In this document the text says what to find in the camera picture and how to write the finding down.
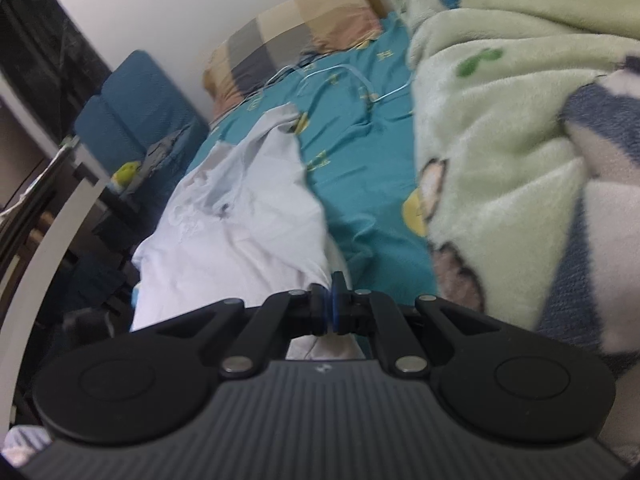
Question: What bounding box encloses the blue covered chair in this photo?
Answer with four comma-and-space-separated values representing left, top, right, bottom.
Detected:
102, 50, 210, 221
74, 91, 146, 181
60, 240, 138, 346

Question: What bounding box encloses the green plush toy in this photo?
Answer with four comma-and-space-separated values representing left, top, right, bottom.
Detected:
111, 161, 143, 186

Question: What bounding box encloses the white t-shirt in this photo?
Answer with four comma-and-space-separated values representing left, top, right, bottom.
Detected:
129, 102, 368, 361

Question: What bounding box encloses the white black desk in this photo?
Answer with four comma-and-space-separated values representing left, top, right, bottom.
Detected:
0, 135, 141, 426

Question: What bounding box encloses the pale green fleece blanket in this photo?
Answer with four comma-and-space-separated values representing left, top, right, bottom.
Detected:
392, 0, 640, 461

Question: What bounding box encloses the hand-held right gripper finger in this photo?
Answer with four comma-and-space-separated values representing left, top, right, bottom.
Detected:
332, 271, 511, 380
131, 282, 332, 380

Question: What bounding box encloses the checked pillow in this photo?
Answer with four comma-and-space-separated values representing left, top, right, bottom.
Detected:
202, 0, 386, 111

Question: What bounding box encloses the grey cloth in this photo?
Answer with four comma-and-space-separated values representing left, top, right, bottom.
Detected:
135, 127, 193, 191

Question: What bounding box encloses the teal patterned bed sheet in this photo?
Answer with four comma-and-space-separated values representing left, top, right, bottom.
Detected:
190, 10, 438, 301

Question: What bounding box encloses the blue white striped fleece cloth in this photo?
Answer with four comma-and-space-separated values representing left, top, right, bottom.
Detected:
537, 55, 640, 361

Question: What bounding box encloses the white charging cable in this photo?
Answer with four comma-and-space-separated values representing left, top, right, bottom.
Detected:
265, 62, 416, 106

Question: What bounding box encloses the dark glass door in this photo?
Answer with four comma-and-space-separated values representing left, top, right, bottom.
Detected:
0, 0, 113, 146

